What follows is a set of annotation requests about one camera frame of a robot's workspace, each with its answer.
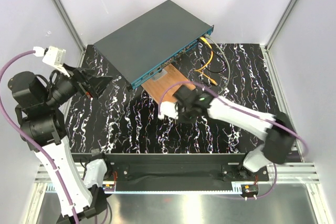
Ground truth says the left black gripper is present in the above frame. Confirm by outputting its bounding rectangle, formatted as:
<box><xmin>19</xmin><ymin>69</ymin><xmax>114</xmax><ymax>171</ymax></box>
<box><xmin>43</xmin><ymin>61</ymin><xmax>112</xmax><ymax>105</ymax></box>

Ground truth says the grey ethernet cable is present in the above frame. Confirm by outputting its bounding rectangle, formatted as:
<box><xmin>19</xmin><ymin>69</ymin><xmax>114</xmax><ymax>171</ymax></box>
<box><xmin>204</xmin><ymin>34</ymin><xmax>232</xmax><ymax>96</ymax></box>

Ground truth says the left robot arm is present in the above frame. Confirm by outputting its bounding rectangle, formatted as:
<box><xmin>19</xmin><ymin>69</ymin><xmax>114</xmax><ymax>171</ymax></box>
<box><xmin>8</xmin><ymin>68</ymin><xmax>113</xmax><ymax>223</ymax></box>

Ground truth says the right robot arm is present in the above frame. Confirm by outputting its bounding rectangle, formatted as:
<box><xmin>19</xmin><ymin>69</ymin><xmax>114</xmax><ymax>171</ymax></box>
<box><xmin>173</xmin><ymin>85</ymin><xmax>295</xmax><ymax>180</ymax></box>

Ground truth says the wooden board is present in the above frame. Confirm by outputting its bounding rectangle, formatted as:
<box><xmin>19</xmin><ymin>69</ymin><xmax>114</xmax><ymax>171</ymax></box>
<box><xmin>141</xmin><ymin>64</ymin><xmax>189</xmax><ymax>104</ymax></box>

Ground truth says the black marble pattern mat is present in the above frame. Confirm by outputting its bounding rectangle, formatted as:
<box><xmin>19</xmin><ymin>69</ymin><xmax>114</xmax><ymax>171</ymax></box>
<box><xmin>66</xmin><ymin>44</ymin><xmax>279</xmax><ymax>154</ymax></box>

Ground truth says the yellow ethernet cable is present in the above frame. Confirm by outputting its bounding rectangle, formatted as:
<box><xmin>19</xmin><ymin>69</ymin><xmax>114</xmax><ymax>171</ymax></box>
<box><xmin>194</xmin><ymin>36</ymin><xmax>217</xmax><ymax>86</ymax></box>

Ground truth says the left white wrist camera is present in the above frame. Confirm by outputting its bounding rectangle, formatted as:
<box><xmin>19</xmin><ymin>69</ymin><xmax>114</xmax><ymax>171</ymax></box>
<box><xmin>33</xmin><ymin>46</ymin><xmax>69</xmax><ymax>76</ymax></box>

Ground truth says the grey metal bracket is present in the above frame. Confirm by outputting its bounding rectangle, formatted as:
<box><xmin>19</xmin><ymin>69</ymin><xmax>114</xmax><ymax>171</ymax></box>
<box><xmin>151</xmin><ymin>69</ymin><xmax>167</xmax><ymax>81</ymax></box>

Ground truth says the black cable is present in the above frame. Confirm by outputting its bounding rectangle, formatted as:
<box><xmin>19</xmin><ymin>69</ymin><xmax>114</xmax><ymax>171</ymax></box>
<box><xmin>198</xmin><ymin>50</ymin><xmax>228</xmax><ymax>74</ymax></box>

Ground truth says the teal network switch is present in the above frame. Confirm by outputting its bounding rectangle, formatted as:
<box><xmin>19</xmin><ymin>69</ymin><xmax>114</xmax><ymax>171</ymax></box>
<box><xmin>93</xmin><ymin>0</ymin><xmax>214</xmax><ymax>90</ymax></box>

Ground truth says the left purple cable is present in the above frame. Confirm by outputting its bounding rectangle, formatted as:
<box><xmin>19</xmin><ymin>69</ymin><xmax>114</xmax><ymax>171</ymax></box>
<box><xmin>0</xmin><ymin>50</ymin><xmax>79</xmax><ymax>222</ymax></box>

